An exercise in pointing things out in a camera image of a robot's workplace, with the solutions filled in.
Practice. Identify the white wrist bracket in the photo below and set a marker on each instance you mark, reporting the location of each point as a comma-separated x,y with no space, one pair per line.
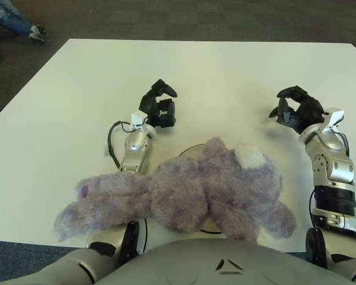
333,117
138,118

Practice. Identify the grey robot torso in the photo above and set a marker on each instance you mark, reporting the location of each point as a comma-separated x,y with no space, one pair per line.
195,261

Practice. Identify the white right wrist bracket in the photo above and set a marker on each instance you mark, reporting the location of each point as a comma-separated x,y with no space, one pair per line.
333,117

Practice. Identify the grey sneaker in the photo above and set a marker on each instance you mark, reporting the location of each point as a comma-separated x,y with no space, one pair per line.
37,33

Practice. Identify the person's leg in jeans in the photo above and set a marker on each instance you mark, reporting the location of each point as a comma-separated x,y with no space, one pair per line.
9,13

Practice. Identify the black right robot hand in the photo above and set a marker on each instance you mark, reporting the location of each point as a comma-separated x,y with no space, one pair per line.
308,110

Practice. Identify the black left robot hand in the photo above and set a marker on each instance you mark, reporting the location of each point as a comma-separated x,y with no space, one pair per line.
149,104

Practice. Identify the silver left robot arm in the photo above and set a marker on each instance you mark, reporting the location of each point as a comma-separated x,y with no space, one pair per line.
135,148

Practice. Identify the purple plush bunny doll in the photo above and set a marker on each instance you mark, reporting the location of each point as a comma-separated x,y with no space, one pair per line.
195,193

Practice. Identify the white plate with black rim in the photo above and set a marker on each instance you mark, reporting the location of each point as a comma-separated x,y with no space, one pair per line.
193,150

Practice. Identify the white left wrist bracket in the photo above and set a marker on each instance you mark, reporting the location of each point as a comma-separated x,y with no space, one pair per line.
138,118

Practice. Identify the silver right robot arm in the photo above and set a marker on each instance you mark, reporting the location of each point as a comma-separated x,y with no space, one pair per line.
332,178

